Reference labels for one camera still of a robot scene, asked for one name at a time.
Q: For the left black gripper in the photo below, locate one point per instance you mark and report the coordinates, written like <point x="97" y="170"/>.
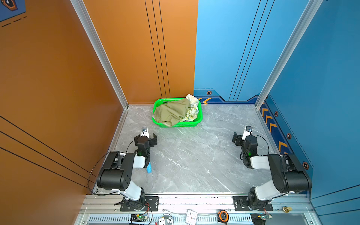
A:
<point x="153" y="141"/>

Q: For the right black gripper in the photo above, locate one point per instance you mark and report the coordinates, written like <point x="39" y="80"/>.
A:
<point x="238" y="139"/>

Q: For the olive green skirt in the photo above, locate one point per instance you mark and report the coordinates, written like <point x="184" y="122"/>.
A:
<point x="171" y="113"/>

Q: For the green plastic basket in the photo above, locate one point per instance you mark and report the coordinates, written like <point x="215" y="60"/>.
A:
<point x="193" y="123"/>

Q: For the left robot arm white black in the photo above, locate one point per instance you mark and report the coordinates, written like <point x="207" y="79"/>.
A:
<point x="116" y="174"/>

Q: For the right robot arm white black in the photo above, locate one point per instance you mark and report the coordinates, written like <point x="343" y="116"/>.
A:
<point x="287" y="175"/>

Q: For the light blue cylinder tool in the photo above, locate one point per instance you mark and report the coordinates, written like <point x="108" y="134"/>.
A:
<point x="149" y="168"/>

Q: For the lemon print skirt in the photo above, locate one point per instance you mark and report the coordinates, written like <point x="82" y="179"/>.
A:
<point x="191" y="114"/>

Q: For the pastel floral skirt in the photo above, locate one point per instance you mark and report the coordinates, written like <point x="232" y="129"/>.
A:
<point x="193" y="105"/>

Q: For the circuit board right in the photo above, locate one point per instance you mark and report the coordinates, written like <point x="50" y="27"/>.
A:
<point x="260" y="219"/>

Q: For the brass round knob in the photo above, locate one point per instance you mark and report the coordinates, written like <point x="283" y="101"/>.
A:
<point x="287" y="209"/>

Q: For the green circuit board left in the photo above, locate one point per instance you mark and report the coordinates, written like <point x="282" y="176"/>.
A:
<point x="138" y="219"/>

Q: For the orange black tape measure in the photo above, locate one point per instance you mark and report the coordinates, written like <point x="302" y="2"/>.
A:
<point x="222" y="216"/>

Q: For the white power adapter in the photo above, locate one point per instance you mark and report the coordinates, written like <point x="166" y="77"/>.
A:
<point x="166" y="219"/>

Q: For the small white clock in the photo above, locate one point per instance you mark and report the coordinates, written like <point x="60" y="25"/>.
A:
<point x="191" y="217"/>

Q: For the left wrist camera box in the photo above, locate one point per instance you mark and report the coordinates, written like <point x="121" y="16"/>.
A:
<point x="144" y="130"/>

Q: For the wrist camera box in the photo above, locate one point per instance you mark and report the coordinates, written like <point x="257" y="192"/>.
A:
<point x="144" y="130"/>
<point x="247" y="132"/>

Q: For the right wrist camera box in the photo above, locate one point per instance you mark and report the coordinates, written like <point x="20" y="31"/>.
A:
<point x="247" y="132"/>

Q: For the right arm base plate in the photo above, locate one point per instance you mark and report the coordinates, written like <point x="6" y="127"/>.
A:
<point x="243" y="203"/>

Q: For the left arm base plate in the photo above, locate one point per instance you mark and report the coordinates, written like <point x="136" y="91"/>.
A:
<point x="142" y="205"/>

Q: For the aluminium front rail frame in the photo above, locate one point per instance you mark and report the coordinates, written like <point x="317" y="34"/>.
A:
<point x="100" y="210"/>

